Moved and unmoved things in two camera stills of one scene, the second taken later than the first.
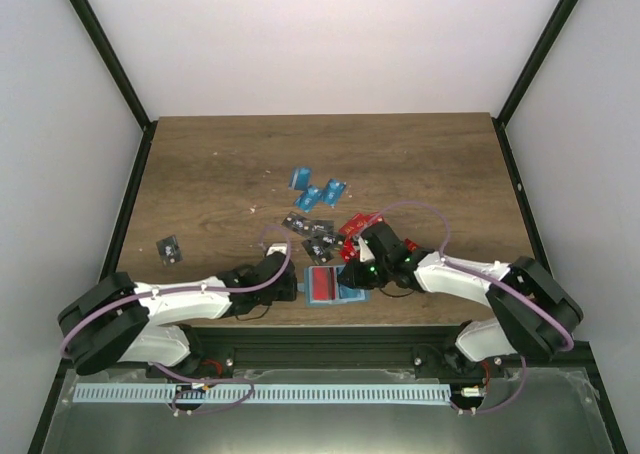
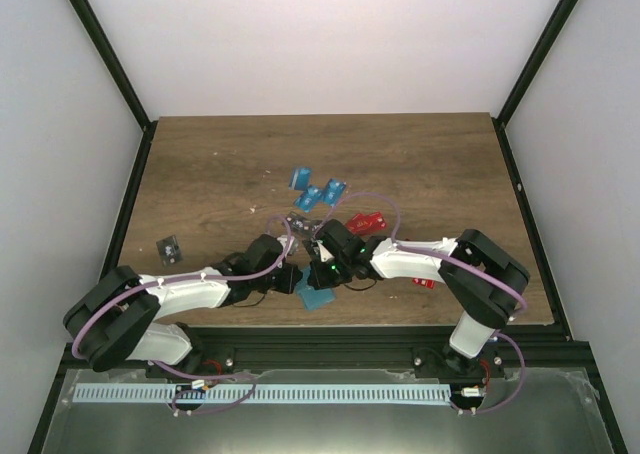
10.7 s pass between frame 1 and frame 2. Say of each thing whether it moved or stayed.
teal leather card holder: moved
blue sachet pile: stayed
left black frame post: stayed
